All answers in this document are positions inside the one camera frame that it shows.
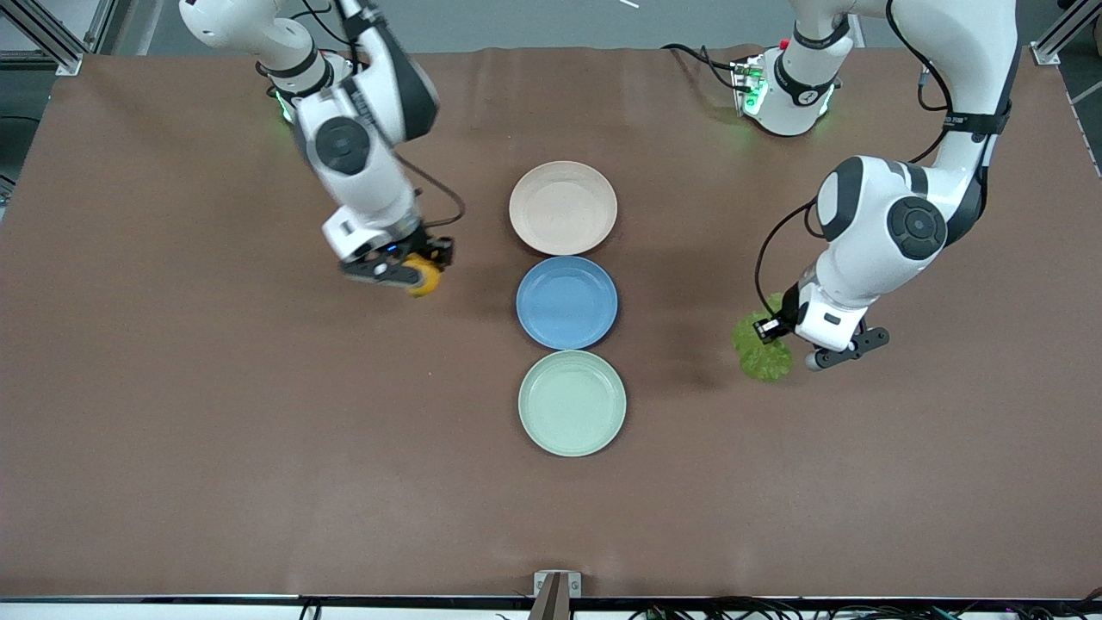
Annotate aluminium frame profile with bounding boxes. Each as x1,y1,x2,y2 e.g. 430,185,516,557
0,0,87,77
1031,0,1102,66

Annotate yellow lemon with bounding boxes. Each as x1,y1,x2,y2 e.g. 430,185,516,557
403,252,443,299

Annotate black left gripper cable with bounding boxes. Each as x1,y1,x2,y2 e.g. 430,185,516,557
754,200,823,321

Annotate small metal bracket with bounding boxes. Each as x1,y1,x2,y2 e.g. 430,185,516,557
533,570,583,598

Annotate blue round plate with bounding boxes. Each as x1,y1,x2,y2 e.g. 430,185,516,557
516,256,620,351

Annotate black left arm base cable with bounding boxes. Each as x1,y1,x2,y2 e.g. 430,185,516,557
661,43,743,92

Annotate black strap on left arm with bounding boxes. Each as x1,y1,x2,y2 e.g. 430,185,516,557
941,108,1012,137

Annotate pale green round plate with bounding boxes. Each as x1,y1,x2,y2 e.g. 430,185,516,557
517,350,628,458

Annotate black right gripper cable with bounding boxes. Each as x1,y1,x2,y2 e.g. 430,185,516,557
396,153,467,230

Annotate brown table cover sheet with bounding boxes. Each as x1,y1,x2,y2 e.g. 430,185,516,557
0,45,1102,600

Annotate tangled black cables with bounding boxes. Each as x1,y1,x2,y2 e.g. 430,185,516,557
628,594,1102,620

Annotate green lettuce leaf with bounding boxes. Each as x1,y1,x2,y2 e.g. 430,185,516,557
731,292,795,383

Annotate beige round plate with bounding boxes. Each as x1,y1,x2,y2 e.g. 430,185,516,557
508,160,619,257

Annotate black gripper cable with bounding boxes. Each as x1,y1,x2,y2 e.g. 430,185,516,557
754,200,823,321
396,153,467,230

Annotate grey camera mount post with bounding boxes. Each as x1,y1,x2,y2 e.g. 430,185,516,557
527,574,574,620

